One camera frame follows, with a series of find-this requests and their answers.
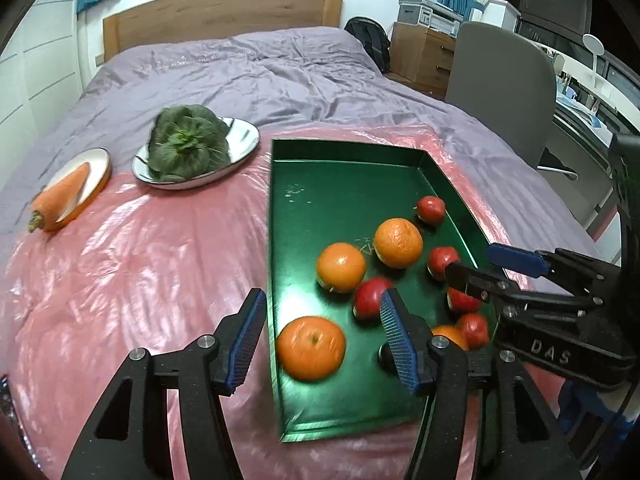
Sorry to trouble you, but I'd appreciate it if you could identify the small red apple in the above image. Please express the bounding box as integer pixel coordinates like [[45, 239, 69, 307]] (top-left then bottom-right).
[[416, 195, 446, 226], [456, 313, 490, 350]]

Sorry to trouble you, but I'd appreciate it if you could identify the large orange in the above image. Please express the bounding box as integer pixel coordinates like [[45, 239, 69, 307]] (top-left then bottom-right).
[[373, 218, 423, 269], [276, 316, 346, 382]]

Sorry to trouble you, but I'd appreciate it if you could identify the dark purple plum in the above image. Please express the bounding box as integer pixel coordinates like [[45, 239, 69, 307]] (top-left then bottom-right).
[[378, 342, 397, 375]]

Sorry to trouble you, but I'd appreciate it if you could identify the small orange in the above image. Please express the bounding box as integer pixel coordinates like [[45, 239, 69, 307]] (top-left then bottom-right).
[[316, 243, 367, 294]]

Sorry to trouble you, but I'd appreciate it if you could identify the pink plastic sheet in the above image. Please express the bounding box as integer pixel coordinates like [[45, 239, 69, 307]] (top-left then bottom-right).
[[0, 123, 566, 480]]

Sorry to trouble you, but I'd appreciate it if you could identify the white desk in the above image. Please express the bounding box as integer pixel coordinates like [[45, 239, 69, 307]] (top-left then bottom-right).
[[538, 44, 639, 164]]

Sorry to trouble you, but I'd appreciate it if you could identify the green rectangular tray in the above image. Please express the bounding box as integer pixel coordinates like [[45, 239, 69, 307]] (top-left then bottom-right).
[[267, 139, 489, 442]]

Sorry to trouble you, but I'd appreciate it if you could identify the grey office chair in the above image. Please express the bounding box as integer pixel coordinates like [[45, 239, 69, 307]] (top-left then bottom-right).
[[445, 22, 578, 181]]

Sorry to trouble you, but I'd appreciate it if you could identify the red cased smartphone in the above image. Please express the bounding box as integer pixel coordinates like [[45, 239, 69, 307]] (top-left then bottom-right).
[[0, 375, 41, 469]]

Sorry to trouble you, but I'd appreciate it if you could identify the green leafy vegetable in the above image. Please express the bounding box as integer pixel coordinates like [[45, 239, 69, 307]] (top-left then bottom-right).
[[148, 104, 231, 182]]

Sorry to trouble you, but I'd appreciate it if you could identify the carrot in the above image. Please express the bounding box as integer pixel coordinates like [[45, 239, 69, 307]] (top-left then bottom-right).
[[27, 162, 90, 233]]

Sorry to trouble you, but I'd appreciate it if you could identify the white desk lamp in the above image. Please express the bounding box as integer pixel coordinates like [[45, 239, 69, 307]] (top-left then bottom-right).
[[582, 32, 604, 89]]

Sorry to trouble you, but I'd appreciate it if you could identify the white striped oval plate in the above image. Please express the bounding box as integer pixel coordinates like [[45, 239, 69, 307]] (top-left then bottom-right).
[[131, 117, 260, 191]]

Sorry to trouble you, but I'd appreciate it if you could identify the orange rimmed white plate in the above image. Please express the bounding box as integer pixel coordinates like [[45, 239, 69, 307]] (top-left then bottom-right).
[[46, 148, 113, 231]]

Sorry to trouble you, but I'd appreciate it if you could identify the wooden nightstand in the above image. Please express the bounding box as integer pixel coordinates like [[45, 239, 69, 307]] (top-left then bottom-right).
[[388, 22, 456, 100]]

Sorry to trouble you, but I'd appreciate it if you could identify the black backpack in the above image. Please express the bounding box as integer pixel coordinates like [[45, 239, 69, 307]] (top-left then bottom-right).
[[345, 16, 390, 74]]

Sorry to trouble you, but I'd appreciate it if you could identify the purple bed duvet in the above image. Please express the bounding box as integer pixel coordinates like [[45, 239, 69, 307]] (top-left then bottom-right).
[[1, 27, 597, 285]]

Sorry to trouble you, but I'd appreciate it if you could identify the white printer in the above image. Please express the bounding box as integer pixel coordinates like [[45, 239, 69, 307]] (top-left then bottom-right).
[[397, 0, 464, 37]]

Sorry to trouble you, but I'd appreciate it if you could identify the white wardrobe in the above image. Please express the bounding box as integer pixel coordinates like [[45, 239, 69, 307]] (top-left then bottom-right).
[[0, 0, 82, 183]]

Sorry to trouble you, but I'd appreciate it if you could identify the wooden headboard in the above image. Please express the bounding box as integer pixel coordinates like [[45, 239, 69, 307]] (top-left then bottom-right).
[[103, 0, 343, 61]]

